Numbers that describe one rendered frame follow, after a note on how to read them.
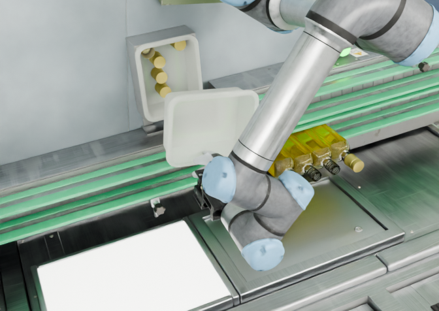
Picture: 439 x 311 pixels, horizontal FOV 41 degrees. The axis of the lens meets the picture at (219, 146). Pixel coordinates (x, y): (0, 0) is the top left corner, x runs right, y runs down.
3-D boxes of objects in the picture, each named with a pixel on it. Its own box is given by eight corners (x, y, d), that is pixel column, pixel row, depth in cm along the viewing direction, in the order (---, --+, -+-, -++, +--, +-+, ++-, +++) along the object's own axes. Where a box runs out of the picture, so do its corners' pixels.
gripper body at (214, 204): (193, 167, 129) (215, 201, 120) (228, 160, 132) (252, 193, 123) (191, 194, 133) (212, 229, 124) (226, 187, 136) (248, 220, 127)
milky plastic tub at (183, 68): (137, 112, 167) (146, 124, 160) (125, 37, 155) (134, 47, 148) (193, 97, 172) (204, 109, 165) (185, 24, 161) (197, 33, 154)
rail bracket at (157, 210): (141, 203, 167) (155, 229, 156) (138, 183, 163) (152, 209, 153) (154, 198, 168) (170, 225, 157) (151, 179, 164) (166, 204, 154)
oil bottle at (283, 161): (244, 147, 172) (279, 184, 155) (243, 131, 169) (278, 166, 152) (261, 142, 174) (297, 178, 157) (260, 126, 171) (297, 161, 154)
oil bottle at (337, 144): (295, 132, 178) (334, 166, 160) (296, 116, 175) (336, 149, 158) (311, 128, 179) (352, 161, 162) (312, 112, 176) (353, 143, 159)
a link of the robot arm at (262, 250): (296, 246, 113) (271, 278, 116) (270, 210, 121) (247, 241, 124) (268, 238, 109) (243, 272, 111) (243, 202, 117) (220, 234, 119)
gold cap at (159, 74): (149, 67, 160) (155, 73, 157) (162, 65, 162) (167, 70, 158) (151, 79, 162) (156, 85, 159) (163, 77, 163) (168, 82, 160)
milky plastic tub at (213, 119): (156, 84, 134) (169, 98, 126) (244, 78, 142) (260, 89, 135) (154, 153, 141) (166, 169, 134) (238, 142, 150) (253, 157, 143)
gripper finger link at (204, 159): (185, 145, 136) (200, 168, 130) (209, 141, 138) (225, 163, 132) (185, 155, 138) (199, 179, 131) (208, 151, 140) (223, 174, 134)
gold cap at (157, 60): (147, 52, 158) (153, 57, 155) (160, 49, 159) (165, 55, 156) (149, 64, 160) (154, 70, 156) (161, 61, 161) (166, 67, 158)
